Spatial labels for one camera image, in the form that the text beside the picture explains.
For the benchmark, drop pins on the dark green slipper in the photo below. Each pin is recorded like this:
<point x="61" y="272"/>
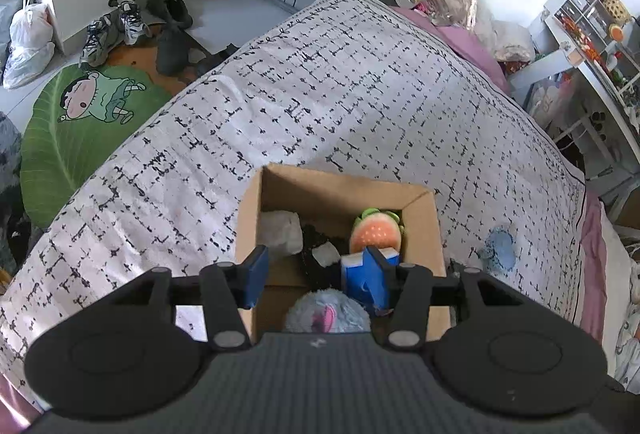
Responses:
<point x="170" y="8"/>

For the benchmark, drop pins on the light blue fluffy plush toy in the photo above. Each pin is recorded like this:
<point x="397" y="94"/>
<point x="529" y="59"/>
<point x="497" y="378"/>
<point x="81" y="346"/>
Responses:
<point x="305" y="314"/>

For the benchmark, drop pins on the dark grey boot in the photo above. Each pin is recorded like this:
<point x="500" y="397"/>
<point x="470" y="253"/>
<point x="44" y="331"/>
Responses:
<point x="172" y="51"/>

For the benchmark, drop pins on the white desk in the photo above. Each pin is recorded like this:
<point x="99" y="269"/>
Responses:
<point x="595" y="78"/>

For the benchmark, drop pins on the white black-checked blanket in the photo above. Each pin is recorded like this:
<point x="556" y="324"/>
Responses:
<point x="350" y="88"/>

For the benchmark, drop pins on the white knotted plastic bag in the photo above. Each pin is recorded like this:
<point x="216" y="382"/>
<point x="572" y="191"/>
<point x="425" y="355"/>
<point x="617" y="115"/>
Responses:
<point x="30" y="43"/>

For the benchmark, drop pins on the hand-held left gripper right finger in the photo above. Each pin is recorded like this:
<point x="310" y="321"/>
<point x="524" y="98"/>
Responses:
<point x="377" y="279"/>

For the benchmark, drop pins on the round burger plush toy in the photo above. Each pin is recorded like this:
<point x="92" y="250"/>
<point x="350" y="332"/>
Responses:
<point x="375" y="231"/>

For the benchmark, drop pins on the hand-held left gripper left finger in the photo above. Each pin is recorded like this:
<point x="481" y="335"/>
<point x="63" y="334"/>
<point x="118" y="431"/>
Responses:
<point x="257" y="274"/>

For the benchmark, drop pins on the blue and white carton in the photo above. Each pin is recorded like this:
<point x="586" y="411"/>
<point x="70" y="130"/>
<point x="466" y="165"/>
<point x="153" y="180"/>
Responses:
<point x="352" y="276"/>

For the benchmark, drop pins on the grey white sneaker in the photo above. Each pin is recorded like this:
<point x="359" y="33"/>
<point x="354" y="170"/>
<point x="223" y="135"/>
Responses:
<point x="134" y="21"/>
<point x="100" y="38"/>

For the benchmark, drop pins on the white printed shopping bag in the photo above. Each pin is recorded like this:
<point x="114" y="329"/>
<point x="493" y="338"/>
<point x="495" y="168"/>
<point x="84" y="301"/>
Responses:
<point x="547" y="101"/>

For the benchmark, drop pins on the light blue round plush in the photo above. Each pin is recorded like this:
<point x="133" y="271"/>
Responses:
<point x="500" y="249"/>

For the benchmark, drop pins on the green leaf cartoon rug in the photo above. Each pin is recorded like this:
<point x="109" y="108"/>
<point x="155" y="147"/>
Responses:
<point x="55" y="153"/>

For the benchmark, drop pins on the brown cardboard box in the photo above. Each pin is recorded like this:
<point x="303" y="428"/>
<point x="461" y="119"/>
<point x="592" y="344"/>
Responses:
<point x="280" y="194"/>

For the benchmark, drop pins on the orange round ornament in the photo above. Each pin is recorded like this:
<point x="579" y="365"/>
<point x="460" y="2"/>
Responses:
<point x="616" y="32"/>

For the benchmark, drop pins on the white cloth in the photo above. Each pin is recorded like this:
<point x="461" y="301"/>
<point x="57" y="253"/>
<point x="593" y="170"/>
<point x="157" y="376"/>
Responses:
<point x="510" y="41"/>
<point x="280" y="231"/>

